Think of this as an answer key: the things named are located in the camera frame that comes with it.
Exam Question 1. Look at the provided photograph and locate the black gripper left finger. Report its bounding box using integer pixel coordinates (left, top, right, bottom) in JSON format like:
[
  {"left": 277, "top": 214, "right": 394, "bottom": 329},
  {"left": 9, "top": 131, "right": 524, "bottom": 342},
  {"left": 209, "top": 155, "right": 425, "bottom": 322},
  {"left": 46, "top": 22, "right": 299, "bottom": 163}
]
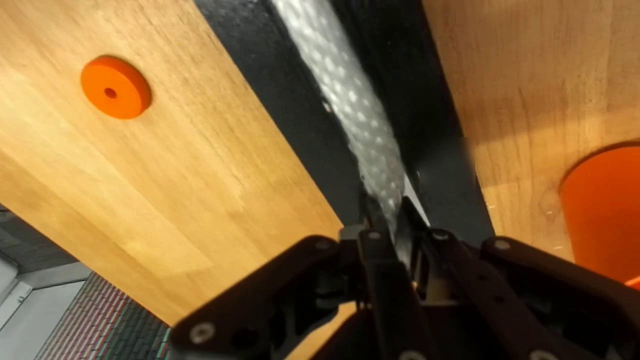
[{"left": 357, "top": 195, "right": 431, "bottom": 360}]

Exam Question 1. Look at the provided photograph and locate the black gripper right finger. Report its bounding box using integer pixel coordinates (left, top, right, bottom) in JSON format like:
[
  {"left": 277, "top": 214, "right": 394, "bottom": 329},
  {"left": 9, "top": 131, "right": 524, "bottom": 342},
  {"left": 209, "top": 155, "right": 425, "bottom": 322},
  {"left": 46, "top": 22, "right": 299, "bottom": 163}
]
[{"left": 395, "top": 197, "right": 463, "bottom": 311}]

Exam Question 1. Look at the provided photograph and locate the white braided rope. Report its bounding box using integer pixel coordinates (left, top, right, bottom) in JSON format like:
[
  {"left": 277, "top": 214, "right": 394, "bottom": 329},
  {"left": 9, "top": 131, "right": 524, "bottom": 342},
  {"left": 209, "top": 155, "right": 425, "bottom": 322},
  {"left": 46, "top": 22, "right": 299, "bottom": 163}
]
[{"left": 269, "top": 0, "right": 409, "bottom": 267}]

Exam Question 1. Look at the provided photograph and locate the orange plastic cup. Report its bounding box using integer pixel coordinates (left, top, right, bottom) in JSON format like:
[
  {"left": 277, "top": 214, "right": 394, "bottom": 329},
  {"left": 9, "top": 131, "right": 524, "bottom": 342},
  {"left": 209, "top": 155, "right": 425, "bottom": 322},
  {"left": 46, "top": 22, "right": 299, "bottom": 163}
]
[{"left": 557, "top": 144, "right": 640, "bottom": 287}]

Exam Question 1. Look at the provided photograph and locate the orange plastic disc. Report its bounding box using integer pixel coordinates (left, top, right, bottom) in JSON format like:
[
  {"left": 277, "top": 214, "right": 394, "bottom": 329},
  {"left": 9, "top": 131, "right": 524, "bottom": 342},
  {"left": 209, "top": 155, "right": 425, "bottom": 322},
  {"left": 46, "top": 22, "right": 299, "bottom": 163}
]
[{"left": 80, "top": 55, "right": 151, "bottom": 120}]

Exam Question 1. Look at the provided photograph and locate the long black rail object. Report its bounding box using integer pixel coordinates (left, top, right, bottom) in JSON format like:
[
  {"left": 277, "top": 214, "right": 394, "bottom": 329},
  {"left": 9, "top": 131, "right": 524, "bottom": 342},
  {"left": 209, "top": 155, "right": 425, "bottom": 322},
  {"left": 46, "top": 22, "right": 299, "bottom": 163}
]
[{"left": 194, "top": 0, "right": 493, "bottom": 246}]

